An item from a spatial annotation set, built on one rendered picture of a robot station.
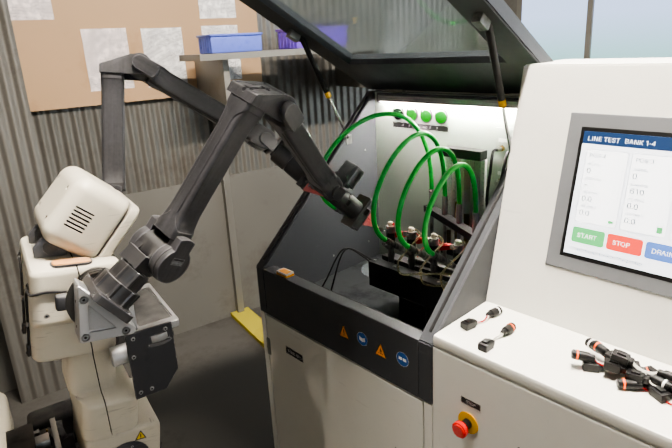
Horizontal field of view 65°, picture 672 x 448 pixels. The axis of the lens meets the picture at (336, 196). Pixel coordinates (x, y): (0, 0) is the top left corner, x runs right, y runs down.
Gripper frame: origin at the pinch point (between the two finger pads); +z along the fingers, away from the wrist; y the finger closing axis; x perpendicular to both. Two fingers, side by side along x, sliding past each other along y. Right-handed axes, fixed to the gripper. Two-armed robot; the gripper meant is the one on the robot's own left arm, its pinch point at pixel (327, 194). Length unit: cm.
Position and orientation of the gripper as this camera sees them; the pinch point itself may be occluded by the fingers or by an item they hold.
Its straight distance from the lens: 156.6
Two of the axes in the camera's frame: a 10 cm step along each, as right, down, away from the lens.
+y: -0.1, -0.7, 10.0
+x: -6.4, 7.7, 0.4
